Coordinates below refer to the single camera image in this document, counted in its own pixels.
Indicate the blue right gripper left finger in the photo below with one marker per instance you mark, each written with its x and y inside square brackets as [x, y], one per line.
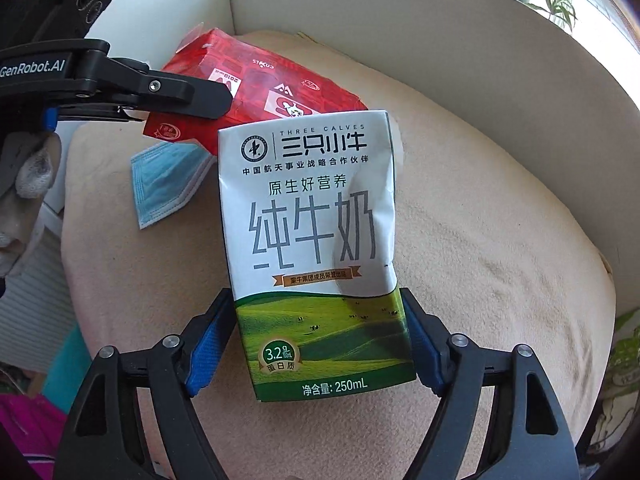
[204, 340]

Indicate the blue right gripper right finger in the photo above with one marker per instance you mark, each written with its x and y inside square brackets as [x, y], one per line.
[429, 344]

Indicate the blue surgical face mask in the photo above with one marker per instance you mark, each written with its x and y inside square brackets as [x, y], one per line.
[165, 177]

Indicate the green white milk carton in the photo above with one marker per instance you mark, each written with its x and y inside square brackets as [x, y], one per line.
[308, 214]

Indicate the red patterned carton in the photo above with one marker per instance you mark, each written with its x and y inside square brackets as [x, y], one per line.
[264, 86]

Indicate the gloved left hand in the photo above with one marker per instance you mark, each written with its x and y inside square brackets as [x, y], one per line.
[29, 165]

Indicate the beige table blanket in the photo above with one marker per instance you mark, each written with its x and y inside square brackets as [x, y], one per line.
[480, 242]

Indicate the teal trousers leg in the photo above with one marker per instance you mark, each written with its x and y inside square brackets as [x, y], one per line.
[67, 371]

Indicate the green patterned shopping bag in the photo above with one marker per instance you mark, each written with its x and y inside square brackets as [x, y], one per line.
[620, 390]

